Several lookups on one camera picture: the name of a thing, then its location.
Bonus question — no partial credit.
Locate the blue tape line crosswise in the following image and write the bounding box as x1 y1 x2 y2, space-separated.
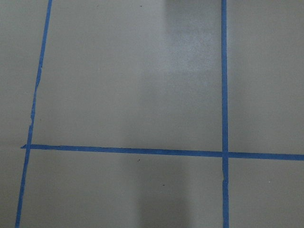
29 144 304 161

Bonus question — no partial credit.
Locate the blue tape line lengthwise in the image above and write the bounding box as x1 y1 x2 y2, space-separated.
221 0 229 228

